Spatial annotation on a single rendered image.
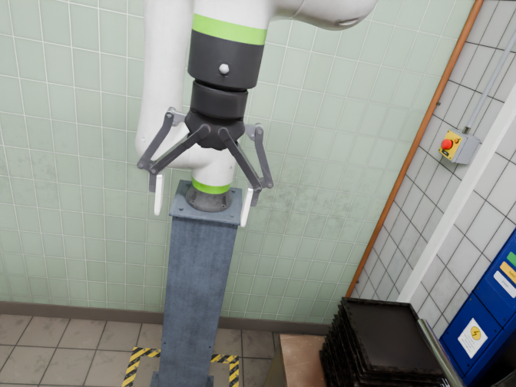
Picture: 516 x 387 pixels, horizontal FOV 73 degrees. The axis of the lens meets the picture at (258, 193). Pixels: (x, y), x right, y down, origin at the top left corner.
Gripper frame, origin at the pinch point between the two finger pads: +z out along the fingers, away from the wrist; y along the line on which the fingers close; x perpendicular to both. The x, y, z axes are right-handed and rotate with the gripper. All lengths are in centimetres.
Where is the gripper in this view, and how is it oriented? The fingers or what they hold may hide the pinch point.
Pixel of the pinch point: (201, 210)
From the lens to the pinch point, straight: 56.3
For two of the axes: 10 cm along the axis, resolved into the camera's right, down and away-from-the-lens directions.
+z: -2.1, 8.6, 4.7
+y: -9.8, -1.5, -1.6
